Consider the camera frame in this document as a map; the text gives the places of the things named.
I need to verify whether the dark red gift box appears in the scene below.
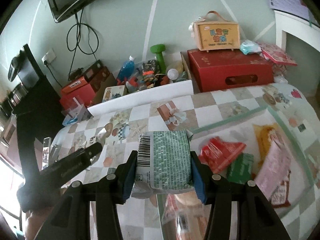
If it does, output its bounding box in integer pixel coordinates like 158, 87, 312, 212
187, 49, 274, 93

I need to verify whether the wet wipes pack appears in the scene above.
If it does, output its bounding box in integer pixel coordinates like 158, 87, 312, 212
240, 40, 262, 55

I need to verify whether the checked printed tablecloth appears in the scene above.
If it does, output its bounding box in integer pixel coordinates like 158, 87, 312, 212
51, 81, 320, 240

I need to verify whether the black cable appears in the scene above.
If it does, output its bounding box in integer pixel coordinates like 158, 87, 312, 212
66, 9, 100, 80

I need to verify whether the blue bottle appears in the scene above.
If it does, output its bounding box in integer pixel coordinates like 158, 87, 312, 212
117, 56, 137, 84

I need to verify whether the pink snack packet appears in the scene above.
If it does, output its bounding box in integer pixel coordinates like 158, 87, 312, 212
254, 140, 294, 207

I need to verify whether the teal tissue box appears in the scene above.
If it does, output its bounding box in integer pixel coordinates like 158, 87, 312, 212
62, 116, 78, 127

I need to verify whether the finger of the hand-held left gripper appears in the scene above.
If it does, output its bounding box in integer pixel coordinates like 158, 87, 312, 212
79, 142, 103, 167

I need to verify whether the white wall socket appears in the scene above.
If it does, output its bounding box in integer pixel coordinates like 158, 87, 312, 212
41, 49, 57, 65

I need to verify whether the small printed card box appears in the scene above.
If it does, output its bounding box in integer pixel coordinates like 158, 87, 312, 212
101, 85, 127, 103

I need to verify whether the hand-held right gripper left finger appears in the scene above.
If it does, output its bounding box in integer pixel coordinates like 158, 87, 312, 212
37, 150, 139, 240

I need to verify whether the white shelf unit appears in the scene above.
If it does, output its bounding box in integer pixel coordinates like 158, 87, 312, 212
274, 9, 320, 98

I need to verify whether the white green-print snack packet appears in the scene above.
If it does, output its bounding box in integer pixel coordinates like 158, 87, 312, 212
131, 129, 194, 199

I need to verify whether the heap of small toys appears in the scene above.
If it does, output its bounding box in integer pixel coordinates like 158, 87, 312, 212
125, 60, 173, 92

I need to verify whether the cartoon print carry box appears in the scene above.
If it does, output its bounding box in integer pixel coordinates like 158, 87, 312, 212
189, 11, 241, 52

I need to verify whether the dark green snack packet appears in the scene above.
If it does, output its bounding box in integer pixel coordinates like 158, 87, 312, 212
226, 152, 254, 185

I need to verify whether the person's left forearm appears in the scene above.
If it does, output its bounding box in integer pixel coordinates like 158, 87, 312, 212
24, 209, 54, 240

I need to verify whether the red triangular snack packet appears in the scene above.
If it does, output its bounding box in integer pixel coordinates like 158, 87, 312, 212
199, 137, 247, 173

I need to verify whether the clear plastic box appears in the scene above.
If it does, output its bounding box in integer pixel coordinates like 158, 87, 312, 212
61, 96, 87, 120

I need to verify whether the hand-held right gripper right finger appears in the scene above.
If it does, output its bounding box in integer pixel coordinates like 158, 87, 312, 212
190, 151, 292, 240

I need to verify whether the steel kettle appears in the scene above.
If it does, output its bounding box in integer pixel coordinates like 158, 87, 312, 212
10, 84, 28, 105

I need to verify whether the large red box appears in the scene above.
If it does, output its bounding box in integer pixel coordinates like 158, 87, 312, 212
59, 82, 100, 110

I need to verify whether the brown printed box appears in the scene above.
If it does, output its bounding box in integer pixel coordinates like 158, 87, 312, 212
82, 60, 110, 90

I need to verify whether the red and pink packet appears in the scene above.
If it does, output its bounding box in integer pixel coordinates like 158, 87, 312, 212
257, 42, 298, 67

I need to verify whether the yellow snack packet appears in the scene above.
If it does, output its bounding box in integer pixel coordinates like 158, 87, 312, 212
252, 122, 288, 160

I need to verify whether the orange flat box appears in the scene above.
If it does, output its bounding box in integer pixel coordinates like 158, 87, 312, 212
61, 78, 88, 95

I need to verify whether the white round cap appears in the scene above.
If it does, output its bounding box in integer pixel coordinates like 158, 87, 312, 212
167, 68, 180, 82

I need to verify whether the green dumbbell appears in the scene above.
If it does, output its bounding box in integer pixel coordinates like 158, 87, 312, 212
150, 44, 167, 74

